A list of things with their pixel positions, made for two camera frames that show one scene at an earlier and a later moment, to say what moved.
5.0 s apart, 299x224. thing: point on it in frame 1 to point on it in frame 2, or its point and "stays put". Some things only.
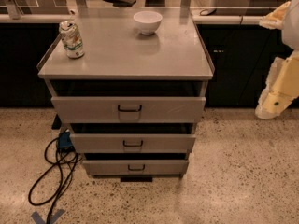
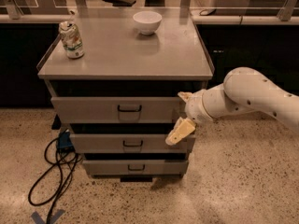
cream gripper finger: x=274 y=20 to x=185 y=95
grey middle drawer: x=133 y=143 stays put
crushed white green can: x=72 y=39 stays put
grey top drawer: x=129 y=109 stays put
